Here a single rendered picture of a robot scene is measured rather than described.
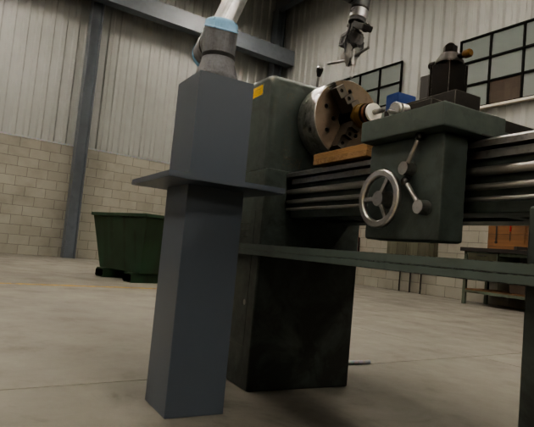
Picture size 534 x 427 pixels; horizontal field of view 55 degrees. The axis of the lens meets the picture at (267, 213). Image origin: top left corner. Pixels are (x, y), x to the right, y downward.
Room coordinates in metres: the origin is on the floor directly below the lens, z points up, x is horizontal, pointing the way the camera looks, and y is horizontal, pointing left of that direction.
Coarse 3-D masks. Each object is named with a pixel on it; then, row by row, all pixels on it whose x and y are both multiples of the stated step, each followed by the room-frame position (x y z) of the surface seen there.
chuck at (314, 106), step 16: (320, 96) 1.91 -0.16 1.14; (368, 96) 2.01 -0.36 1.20; (304, 112) 1.96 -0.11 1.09; (320, 112) 1.91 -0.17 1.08; (336, 112) 1.94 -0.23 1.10; (304, 128) 1.97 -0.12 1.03; (320, 128) 1.91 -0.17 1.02; (336, 128) 1.94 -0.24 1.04; (320, 144) 1.93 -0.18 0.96; (352, 144) 1.98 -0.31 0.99
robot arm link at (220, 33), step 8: (208, 24) 1.70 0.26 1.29; (216, 24) 1.68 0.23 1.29; (224, 24) 1.68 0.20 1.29; (232, 24) 1.70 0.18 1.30; (208, 32) 1.70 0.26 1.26; (216, 32) 1.68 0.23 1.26; (224, 32) 1.68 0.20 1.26; (232, 32) 1.70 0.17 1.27; (200, 40) 1.77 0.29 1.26; (208, 40) 1.69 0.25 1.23; (216, 40) 1.68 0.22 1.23; (224, 40) 1.68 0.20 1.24; (232, 40) 1.71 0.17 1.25; (200, 48) 1.78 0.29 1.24; (208, 48) 1.69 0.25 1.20; (216, 48) 1.68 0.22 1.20; (224, 48) 1.69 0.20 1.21; (232, 48) 1.71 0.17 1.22
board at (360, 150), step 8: (360, 144) 1.60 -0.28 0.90; (328, 152) 1.76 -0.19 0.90; (336, 152) 1.72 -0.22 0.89; (344, 152) 1.67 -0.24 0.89; (352, 152) 1.64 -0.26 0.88; (360, 152) 1.60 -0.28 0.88; (368, 152) 1.58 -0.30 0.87; (320, 160) 1.79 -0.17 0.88; (328, 160) 1.75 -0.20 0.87; (336, 160) 1.71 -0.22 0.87; (344, 160) 1.69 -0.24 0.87; (352, 160) 1.68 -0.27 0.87
